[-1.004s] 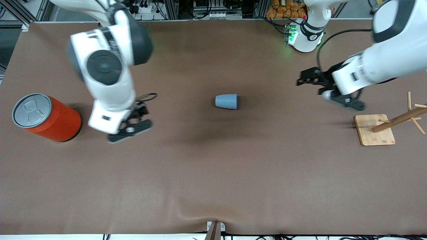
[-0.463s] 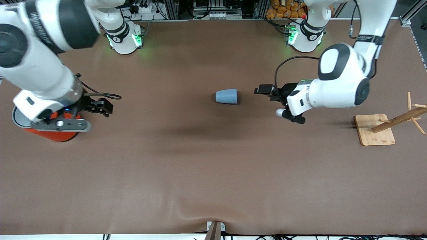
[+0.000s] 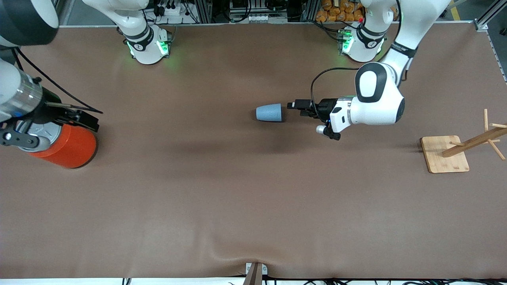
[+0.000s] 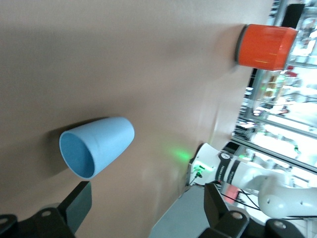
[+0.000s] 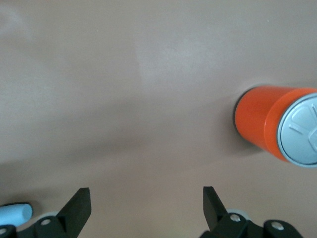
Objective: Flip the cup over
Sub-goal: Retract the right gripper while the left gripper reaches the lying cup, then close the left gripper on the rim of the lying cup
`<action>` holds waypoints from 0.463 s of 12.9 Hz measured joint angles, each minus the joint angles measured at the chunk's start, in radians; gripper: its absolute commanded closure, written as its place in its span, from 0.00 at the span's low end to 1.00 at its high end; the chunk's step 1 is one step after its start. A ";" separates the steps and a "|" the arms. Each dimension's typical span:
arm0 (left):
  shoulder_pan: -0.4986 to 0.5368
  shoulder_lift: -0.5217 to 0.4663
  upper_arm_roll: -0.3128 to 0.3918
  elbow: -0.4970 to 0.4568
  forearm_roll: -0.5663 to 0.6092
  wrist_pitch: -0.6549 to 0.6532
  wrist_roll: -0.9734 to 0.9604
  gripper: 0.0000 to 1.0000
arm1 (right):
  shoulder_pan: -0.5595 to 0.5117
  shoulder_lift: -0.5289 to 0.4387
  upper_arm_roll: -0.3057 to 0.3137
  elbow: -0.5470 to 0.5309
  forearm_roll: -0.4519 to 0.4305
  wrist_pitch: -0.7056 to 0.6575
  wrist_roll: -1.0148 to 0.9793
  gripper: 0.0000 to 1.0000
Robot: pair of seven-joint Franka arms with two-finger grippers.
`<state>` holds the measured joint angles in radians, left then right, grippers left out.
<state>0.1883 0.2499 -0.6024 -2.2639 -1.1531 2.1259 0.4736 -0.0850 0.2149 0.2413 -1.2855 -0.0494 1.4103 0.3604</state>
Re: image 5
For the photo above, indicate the orange can with grey lid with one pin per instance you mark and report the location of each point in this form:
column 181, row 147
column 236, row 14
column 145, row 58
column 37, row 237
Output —
column 255, row 119

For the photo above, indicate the light blue plastic cup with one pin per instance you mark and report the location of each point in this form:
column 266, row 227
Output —
column 12, row 214

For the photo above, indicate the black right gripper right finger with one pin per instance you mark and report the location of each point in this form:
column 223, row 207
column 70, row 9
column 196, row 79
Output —
column 215, row 218

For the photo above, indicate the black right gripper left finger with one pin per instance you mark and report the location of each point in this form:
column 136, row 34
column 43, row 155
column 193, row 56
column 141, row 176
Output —
column 74, row 213

